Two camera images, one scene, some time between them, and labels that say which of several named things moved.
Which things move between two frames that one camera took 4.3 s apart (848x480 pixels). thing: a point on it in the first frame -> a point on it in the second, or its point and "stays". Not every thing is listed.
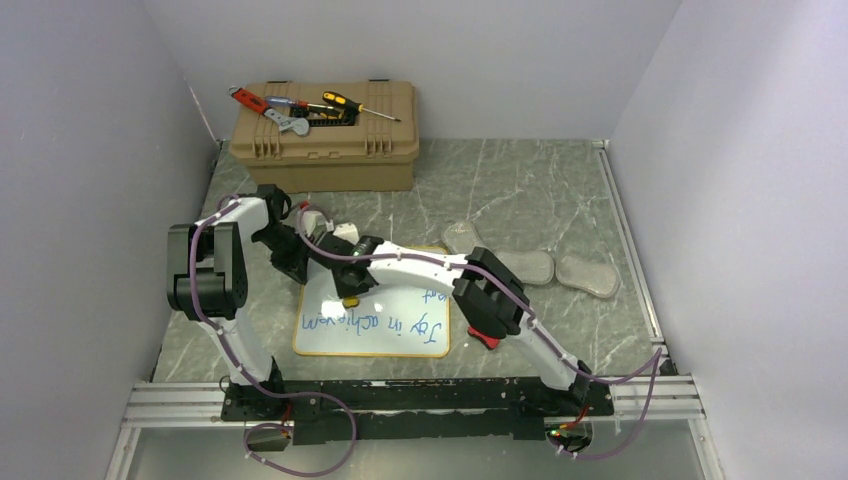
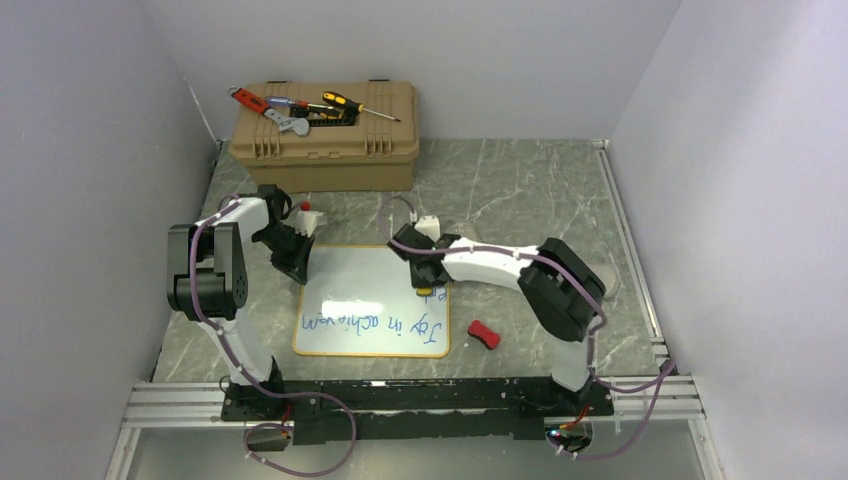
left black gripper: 295,267 stays
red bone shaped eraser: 490,343 stays
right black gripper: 346,291 -> 418,282
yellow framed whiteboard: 383,320 stays
